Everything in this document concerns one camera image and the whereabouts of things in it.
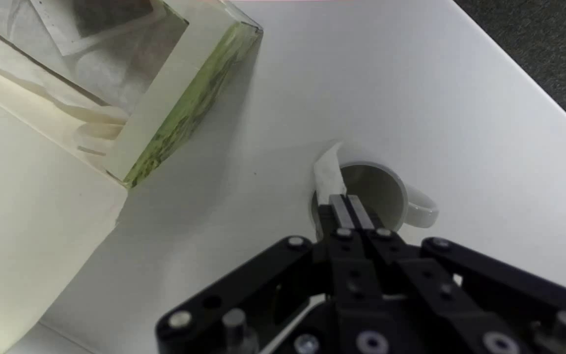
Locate white tea cup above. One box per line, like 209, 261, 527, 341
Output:
317, 162, 441, 229

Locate white tea bag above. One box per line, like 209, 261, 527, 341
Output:
313, 141, 346, 204

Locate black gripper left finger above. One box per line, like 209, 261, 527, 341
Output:
156, 194, 356, 354

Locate green tea bag box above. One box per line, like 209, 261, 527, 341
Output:
0, 0, 262, 354

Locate tea bags inside box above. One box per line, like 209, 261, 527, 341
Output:
0, 0, 189, 111

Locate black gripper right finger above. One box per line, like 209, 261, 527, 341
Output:
346, 194, 566, 354

